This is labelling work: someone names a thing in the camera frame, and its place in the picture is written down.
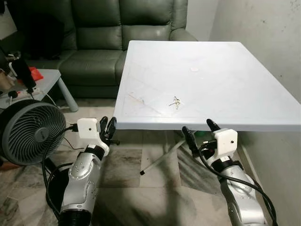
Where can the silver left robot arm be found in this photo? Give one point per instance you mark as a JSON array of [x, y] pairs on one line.
[[82, 183]]

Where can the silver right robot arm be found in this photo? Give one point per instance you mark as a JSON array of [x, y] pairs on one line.
[[240, 193]]

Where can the white plastic folding table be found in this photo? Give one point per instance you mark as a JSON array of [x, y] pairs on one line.
[[216, 89]]

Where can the grey metal table leg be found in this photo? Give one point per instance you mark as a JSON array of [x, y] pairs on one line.
[[160, 161]]

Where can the dark green leather sofa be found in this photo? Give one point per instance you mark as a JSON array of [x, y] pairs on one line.
[[94, 61]]

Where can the grey low side table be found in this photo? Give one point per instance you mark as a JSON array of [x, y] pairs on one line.
[[49, 77]]

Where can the dark grey round fan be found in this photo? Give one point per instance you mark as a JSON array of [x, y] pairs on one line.
[[30, 134]]

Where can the red plastic object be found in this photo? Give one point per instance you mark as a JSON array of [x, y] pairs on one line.
[[36, 74]]

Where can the white power strip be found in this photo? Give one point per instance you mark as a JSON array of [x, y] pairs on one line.
[[21, 92]]

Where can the black handheld device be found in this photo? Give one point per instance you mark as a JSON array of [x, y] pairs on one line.
[[22, 73]]

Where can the black clothing pile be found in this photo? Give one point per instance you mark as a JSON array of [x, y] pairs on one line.
[[40, 35]]

